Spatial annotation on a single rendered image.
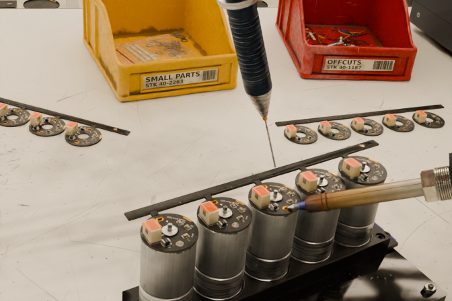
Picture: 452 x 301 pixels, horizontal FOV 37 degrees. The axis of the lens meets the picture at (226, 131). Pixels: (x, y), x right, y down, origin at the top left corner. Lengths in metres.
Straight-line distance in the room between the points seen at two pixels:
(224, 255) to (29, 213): 0.14
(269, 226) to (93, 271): 0.10
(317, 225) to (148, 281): 0.09
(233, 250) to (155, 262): 0.04
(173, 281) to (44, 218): 0.13
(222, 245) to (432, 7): 0.45
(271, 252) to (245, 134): 0.18
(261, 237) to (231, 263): 0.02
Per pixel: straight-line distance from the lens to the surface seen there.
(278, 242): 0.32
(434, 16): 0.69
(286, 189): 0.32
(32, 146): 0.46
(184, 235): 0.29
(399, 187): 0.30
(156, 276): 0.29
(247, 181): 0.32
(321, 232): 0.34
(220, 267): 0.31
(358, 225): 0.36
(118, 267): 0.36
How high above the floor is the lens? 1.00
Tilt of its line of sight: 31 degrees down
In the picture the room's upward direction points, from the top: 6 degrees clockwise
